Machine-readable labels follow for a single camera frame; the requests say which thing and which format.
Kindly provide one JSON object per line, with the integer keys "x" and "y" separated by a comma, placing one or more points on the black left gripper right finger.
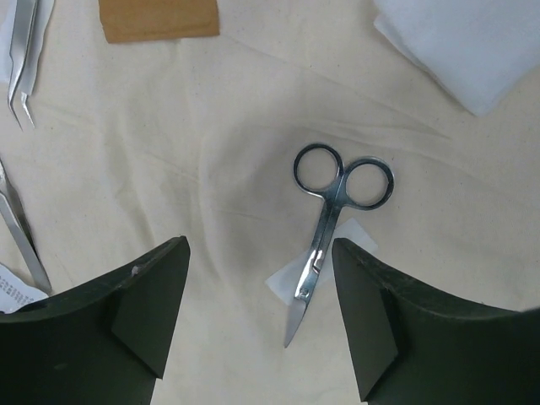
{"x": 411, "y": 343}

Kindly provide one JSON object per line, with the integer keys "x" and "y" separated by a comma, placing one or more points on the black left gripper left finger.
{"x": 106, "y": 341}

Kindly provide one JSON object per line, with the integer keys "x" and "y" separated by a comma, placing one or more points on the straight surgical scissors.
{"x": 335, "y": 197}

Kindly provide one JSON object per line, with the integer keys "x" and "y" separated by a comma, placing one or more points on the scalpel with brown cap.
{"x": 156, "y": 20}

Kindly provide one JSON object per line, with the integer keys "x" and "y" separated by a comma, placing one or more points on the fine curved forceps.
{"x": 30, "y": 20}

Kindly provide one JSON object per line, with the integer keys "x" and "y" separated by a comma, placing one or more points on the clear packet black part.
{"x": 16, "y": 294}

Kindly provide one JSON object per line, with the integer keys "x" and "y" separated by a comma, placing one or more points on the white foil blade packet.
{"x": 283, "y": 283}

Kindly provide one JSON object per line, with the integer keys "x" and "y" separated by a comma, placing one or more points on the angled steel tweezers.
{"x": 13, "y": 214}

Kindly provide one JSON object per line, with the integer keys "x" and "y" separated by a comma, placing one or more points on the beige cloth drape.
{"x": 126, "y": 146}

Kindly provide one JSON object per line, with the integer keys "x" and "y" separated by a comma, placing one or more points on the white gauze pad right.
{"x": 476, "y": 50}

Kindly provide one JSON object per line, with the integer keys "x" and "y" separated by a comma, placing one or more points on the white packet under forceps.
{"x": 6, "y": 37}

